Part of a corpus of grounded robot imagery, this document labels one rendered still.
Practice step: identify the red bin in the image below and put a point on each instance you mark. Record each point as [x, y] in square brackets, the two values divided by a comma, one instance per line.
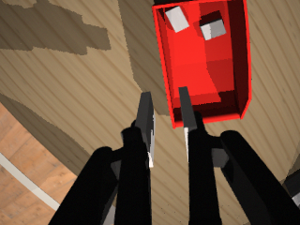
[217, 71]

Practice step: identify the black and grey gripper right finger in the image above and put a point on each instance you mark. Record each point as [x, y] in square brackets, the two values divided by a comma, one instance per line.
[261, 196]

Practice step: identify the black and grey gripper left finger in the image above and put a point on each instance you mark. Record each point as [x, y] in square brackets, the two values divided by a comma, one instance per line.
[88, 203]

